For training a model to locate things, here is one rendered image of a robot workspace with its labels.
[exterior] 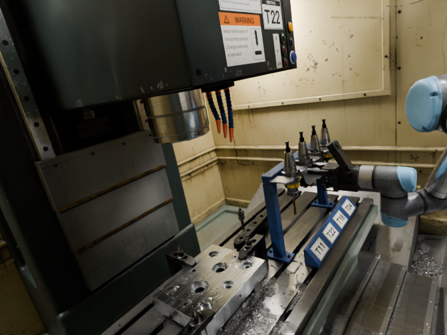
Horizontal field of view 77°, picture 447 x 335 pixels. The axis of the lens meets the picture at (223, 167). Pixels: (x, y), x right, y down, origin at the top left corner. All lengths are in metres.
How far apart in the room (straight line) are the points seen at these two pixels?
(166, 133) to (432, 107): 0.58
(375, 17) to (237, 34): 0.96
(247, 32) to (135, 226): 0.88
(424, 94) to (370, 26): 0.86
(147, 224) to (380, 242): 1.05
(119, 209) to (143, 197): 0.12
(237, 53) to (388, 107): 1.03
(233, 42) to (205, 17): 0.09
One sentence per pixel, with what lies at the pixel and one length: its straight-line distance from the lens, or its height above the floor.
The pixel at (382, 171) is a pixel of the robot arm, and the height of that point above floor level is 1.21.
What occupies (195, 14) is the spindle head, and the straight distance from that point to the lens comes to 0.59.
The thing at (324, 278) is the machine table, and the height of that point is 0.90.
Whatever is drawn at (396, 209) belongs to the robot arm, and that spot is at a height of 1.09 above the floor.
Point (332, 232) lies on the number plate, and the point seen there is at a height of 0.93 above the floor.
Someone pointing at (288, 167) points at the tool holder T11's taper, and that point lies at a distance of 0.97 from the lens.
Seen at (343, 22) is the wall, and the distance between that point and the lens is 1.59.
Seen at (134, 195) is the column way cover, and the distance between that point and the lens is 1.23.
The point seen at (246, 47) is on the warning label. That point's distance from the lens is 0.70.
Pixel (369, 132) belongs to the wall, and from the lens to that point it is 1.61.
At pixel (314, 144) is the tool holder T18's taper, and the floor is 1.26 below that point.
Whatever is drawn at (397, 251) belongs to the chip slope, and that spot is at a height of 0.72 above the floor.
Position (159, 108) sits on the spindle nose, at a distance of 0.72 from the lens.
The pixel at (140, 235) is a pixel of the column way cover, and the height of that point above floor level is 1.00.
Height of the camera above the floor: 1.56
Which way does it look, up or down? 17 degrees down
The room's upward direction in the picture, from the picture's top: 11 degrees counter-clockwise
